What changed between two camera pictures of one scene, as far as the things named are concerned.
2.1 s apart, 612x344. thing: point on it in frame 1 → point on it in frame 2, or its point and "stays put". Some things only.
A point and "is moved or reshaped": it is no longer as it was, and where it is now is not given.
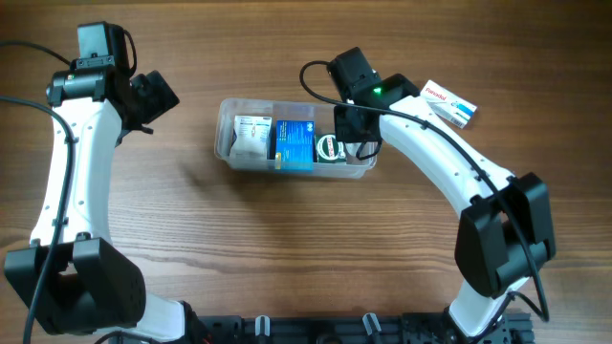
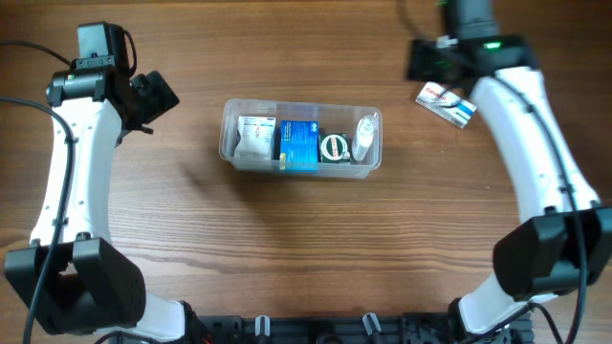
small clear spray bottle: (351, 150) is moved or reshaped
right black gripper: (342, 128) → (423, 54)
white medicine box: (250, 148) is moved or reshaped
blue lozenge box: (295, 146) stays put
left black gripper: (158, 95) stays put
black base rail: (513, 329) stays put
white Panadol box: (448, 104) stays put
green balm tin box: (329, 150) stays put
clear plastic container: (286, 138) stays put
